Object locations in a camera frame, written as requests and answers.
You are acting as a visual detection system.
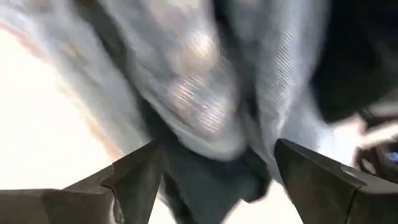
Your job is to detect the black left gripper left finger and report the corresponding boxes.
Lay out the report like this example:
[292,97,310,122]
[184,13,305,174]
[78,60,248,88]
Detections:
[0,141,170,224]

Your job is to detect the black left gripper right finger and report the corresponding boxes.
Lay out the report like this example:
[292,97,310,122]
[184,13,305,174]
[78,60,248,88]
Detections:
[273,138,398,224]

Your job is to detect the black trousers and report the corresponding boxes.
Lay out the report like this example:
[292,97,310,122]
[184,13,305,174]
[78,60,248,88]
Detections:
[73,0,272,224]

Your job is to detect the black garment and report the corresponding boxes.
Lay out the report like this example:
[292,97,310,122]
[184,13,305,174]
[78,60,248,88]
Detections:
[310,0,398,124]

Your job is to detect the blue striped garment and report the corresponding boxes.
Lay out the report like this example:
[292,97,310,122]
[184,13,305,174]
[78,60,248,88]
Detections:
[102,0,355,184]

